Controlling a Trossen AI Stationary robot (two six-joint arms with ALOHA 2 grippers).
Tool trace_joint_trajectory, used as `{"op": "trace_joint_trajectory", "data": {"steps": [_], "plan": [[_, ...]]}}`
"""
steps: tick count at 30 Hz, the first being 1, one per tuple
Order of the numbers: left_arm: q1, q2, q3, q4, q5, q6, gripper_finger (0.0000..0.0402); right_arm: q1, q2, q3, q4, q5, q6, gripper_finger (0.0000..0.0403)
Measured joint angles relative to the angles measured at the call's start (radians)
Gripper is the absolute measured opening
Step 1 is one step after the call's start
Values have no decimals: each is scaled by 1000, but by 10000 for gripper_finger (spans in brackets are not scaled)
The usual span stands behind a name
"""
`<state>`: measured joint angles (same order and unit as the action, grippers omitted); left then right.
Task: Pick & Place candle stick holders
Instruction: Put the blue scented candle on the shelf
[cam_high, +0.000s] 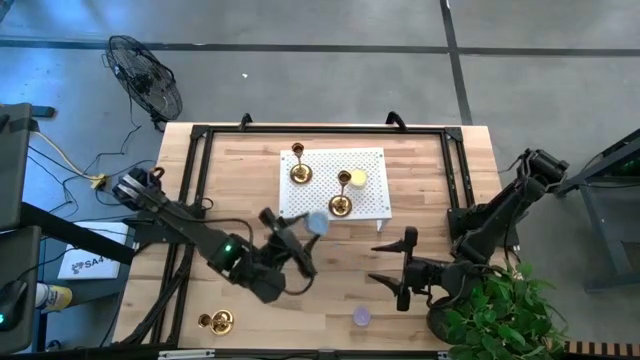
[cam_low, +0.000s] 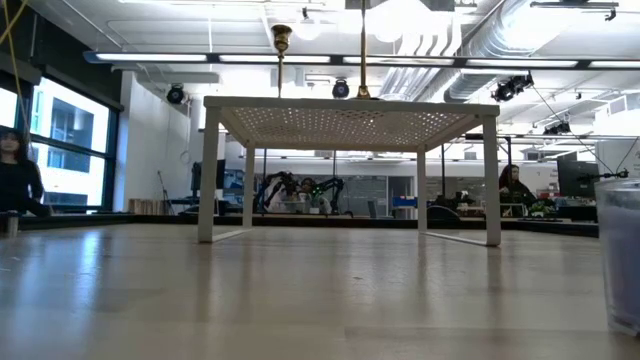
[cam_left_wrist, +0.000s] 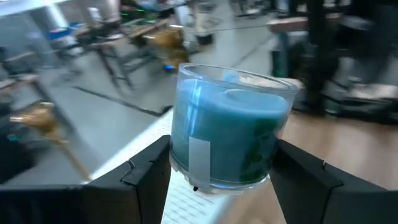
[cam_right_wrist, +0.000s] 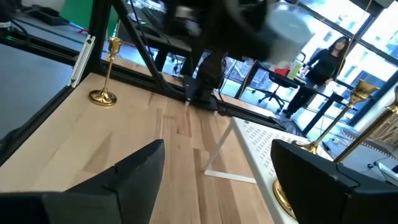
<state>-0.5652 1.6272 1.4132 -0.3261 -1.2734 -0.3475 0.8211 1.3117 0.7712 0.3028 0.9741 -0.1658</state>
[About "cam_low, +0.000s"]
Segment dark background monitor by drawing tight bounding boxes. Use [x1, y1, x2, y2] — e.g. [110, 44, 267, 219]
[191, 158, 227, 194]

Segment white perforated metal shelf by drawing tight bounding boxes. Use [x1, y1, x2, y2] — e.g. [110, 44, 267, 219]
[197, 95, 503, 248]

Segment long ceiling light strip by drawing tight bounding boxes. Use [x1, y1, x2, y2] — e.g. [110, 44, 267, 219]
[82, 49, 640, 71]

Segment purple glass jar candle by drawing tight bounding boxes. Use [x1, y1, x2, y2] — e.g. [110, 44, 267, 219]
[593, 177, 640, 337]

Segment black metal table frame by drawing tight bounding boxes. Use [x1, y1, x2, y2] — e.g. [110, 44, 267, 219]
[17, 212, 601, 239]

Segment large glass window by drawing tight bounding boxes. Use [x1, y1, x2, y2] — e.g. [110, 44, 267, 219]
[0, 74, 124, 214]

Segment brass candlestick holder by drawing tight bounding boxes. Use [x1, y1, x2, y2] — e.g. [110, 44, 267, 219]
[349, 0, 382, 101]
[270, 23, 294, 99]

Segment thick black curved tube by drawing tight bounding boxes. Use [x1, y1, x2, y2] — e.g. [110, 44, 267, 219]
[24, 197, 55, 219]

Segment person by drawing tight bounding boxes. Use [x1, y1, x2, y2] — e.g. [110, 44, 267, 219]
[297, 177, 331, 215]
[0, 127, 51, 219]
[498, 163, 536, 217]

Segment small grey metal post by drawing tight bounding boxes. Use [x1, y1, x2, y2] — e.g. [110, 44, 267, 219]
[4, 209, 20, 239]

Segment black office chair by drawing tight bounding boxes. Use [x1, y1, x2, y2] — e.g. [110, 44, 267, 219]
[425, 204, 461, 221]

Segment black metal stand frame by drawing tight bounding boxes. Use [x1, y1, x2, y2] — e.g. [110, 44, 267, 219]
[439, 132, 514, 221]

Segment black computer monitor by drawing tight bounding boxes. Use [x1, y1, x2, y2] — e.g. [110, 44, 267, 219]
[557, 152, 600, 200]

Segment small black track light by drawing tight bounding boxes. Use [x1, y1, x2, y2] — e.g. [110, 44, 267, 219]
[543, 121, 573, 137]

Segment black track light cluster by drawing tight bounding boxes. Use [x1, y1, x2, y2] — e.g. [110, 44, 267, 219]
[490, 72, 535, 104]

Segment thin yellow hanging cable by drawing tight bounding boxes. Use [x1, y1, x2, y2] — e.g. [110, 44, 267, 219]
[0, 0, 49, 201]

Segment round white ceiling lamp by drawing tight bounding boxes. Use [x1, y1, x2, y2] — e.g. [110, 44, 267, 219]
[293, 17, 322, 42]

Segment wooden block stack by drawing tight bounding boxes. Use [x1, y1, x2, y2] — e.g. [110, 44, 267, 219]
[127, 198, 166, 216]

